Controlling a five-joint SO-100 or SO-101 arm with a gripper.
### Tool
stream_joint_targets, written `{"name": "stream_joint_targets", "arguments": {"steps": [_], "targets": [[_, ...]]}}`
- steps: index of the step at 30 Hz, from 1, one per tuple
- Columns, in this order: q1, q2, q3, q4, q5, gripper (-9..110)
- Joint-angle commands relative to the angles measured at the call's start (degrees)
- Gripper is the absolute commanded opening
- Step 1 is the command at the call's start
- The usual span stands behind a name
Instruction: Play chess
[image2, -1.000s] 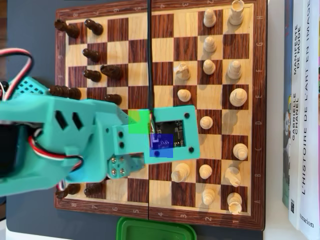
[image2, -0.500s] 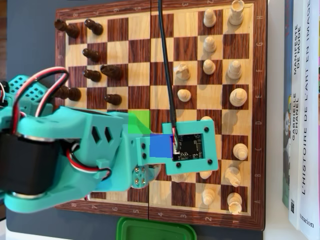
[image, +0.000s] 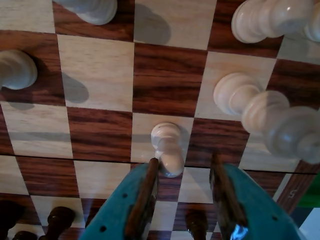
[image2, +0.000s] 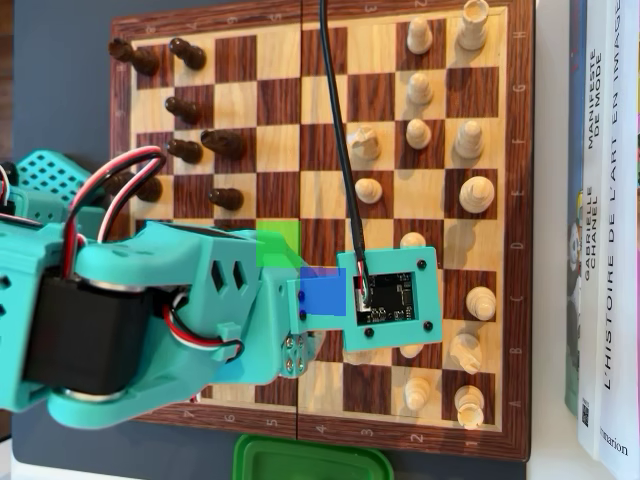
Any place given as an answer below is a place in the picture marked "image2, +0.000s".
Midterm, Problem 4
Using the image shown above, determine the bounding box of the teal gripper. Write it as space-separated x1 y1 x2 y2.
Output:
218 264 322 387

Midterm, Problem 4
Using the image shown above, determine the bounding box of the dark chess pawn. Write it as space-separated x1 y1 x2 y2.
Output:
166 138 205 165
207 187 245 211
164 96 204 125
168 38 207 70

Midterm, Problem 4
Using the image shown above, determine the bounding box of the dark chess knight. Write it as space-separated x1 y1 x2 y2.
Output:
200 128 246 161

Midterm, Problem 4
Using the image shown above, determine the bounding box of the dark chess king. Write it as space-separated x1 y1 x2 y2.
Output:
102 172 164 204

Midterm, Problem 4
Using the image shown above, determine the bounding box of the white chess knight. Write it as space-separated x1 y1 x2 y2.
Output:
347 124 382 162
448 332 485 375

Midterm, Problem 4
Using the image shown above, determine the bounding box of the white chess bishop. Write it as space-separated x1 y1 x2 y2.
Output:
465 285 497 321
453 119 485 160

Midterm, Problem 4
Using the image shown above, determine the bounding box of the white chess rook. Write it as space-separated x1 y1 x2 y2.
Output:
457 0 491 51
453 383 486 431

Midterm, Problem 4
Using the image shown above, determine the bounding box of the white chess king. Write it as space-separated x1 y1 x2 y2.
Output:
458 175 496 215

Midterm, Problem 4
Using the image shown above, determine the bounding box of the dark chess rook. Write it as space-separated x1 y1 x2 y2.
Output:
108 37 162 77

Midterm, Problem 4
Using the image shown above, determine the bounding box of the green plastic container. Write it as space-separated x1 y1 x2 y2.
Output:
232 432 396 480

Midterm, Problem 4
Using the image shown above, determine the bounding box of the wooden folding chessboard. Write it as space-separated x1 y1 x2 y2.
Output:
108 0 535 464

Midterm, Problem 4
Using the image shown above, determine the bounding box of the white Chanel book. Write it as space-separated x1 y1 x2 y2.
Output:
575 0 609 459

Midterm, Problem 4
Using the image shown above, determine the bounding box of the red white black servo cable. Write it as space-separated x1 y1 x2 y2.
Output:
63 146 168 279
160 292 245 361
0 162 15 206

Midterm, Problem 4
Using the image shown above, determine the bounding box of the black camera cable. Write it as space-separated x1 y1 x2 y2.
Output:
317 0 369 281

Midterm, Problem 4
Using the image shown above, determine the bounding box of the teal camera mount with board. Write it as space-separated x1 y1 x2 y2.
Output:
287 245 444 352

